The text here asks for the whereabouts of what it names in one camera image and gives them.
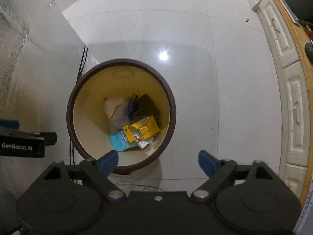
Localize light blue barcode pouch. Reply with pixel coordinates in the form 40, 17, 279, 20
109, 131, 137, 152

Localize yellow cigarette box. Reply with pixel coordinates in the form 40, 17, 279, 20
131, 116, 160, 140

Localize clear bag orange stripe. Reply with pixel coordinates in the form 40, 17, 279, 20
103, 97, 128, 129

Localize round brown trash bin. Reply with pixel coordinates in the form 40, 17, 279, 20
66, 59, 176, 174

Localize dark brown wrapper in bin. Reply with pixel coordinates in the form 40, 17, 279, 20
133, 93, 161, 126

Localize white drawer unit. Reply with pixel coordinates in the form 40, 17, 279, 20
254, 0, 312, 202

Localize black cable on floor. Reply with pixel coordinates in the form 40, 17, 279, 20
68, 44, 89, 166

